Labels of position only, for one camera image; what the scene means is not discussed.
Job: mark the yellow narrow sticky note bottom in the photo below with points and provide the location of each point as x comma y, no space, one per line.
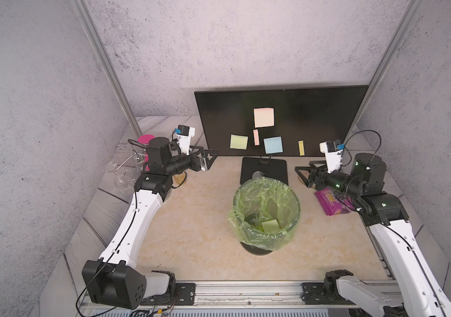
301,148

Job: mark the large pink sticky note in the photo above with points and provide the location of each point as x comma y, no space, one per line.
263,117

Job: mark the light green sticky note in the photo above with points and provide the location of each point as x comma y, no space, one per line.
271,226

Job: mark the small pink narrow sticky note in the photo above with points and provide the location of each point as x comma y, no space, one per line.
256,137

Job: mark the green plastic bin liner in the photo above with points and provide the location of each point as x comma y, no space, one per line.
263,206

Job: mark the right aluminium frame post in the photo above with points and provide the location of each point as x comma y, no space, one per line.
408,18

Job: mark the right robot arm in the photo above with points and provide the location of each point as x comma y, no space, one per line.
387,220

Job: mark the left aluminium frame post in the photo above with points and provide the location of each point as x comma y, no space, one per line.
99,49

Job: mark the pink wine glass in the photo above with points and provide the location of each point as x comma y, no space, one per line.
144,141

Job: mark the amber plastic cup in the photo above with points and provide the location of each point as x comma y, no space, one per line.
179,179

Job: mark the purple snack bag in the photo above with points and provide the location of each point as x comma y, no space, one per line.
334,203

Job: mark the black monitor stand base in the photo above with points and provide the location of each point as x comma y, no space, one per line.
255,167

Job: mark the aluminium frame post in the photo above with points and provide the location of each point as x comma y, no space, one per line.
408,18
99,49

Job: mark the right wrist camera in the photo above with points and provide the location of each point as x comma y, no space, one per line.
333,152

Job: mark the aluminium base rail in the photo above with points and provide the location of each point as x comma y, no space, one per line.
249,297

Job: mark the black computer monitor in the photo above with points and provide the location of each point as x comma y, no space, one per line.
314,115

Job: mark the black trash bin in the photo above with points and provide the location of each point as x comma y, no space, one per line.
265,247

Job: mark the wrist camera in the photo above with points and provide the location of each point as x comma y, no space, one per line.
184,135
333,152

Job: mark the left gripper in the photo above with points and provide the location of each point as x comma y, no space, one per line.
202,165

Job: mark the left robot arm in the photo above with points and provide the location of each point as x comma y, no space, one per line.
113,279

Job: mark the blue sticky note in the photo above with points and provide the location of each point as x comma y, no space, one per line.
273,145

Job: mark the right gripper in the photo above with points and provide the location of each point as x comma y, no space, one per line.
322,173

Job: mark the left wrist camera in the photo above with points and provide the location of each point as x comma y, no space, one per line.
184,135

